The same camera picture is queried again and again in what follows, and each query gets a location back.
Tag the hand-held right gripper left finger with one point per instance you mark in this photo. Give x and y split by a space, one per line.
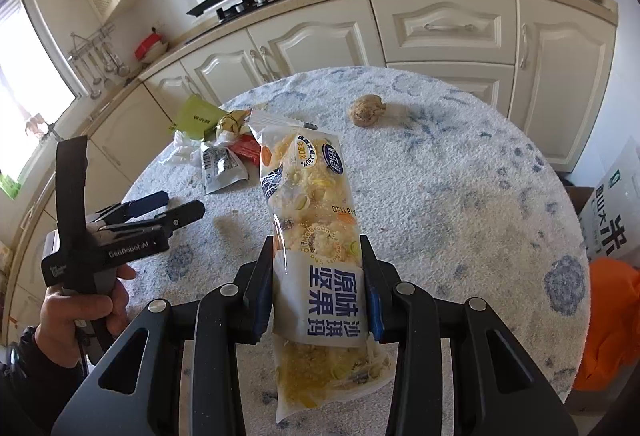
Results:
262 296

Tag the person's left hand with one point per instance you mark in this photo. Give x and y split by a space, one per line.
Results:
55 316

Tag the green snack packet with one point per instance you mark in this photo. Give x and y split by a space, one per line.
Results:
195 116

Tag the brown orange wrapper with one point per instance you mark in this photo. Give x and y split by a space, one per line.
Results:
245 150

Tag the brown walnut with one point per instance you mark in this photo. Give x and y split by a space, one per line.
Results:
367 111

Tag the yellow snack wrapper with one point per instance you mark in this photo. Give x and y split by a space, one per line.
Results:
232 123

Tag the metal wall utensil rack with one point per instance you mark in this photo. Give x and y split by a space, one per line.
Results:
92 47

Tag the white bowl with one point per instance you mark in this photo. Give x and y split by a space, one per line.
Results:
155 57

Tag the brown cardboard box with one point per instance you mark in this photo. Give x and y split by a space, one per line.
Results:
580 216

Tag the red bowl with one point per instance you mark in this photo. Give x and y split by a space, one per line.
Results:
147 45

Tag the crumpled white plastic wrap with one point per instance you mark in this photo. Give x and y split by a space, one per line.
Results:
182 148

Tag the white printed rice bag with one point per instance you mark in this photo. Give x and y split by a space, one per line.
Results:
617 216

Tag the row of hanging metal utensils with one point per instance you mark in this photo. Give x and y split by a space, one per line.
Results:
97 76

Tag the person's left forearm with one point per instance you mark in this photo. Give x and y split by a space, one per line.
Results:
30 381

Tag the blue white table cloth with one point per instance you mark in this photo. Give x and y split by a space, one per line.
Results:
450 196

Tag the kitchen window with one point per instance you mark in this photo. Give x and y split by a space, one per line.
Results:
30 91

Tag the orange plastic bag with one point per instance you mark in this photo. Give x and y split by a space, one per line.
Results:
615 326

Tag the metal sink faucet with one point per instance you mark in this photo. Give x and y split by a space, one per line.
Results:
40 126

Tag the clear yellow snack bag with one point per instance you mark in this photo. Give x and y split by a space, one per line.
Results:
310 196

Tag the white silver packet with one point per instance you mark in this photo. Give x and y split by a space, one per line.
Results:
222 168

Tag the white wall socket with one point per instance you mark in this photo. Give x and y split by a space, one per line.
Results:
157 27

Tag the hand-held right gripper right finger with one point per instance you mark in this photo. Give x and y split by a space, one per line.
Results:
372 306

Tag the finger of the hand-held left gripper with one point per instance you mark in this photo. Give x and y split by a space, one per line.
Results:
185 211
150 201

